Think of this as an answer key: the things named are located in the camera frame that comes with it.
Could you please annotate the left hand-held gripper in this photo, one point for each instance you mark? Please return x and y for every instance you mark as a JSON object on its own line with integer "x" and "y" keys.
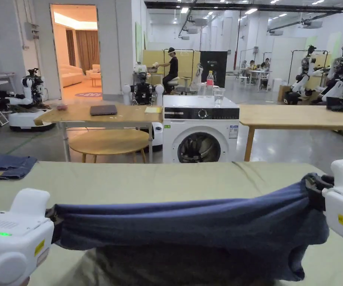
{"x": 13, "y": 238}

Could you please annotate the dark blue shirt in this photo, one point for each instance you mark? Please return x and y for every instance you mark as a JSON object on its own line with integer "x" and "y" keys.
{"x": 174, "y": 226}

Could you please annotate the folded blue denim garment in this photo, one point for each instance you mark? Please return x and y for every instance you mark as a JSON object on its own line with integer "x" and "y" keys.
{"x": 7, "y": 166}

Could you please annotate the brown carton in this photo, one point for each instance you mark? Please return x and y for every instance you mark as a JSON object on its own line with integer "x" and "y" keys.
{"x": 284, "y": 93}

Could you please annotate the bed with pale green sheet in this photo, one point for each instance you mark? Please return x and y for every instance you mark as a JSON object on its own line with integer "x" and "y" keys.
{"x": 147, "y": 181}

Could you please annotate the white wheeled robot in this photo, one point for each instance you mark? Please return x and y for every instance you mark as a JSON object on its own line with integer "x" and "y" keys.
{"x": 28, "y": 101}

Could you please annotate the white washing machine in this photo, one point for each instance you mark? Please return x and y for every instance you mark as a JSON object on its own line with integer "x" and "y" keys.
{"x": 201, "y": 131}

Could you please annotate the group of people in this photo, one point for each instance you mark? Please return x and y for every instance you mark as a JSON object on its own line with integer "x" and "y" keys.
{"x": 256, "y": 68}

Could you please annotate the cream sofa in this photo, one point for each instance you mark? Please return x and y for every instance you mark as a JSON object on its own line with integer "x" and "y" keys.
{"x": 71, "y": 76}

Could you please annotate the cream armchair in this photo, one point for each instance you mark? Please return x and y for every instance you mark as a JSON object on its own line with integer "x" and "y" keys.
{"x": 93, "y": 73}

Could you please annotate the black and white humanoid robot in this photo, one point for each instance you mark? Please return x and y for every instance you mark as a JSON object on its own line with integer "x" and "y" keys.
{"x": 143, "y": 92}

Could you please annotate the black standing banner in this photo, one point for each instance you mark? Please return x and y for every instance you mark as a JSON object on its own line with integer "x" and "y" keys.
{"x": 217, "y": 67}

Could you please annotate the small white robot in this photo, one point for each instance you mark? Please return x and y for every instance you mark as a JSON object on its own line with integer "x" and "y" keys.
{"x": 197, "y": 76}

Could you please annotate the grey wall electrical box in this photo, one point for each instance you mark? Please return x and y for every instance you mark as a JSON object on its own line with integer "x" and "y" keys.
{"x": 32, "y": 31}

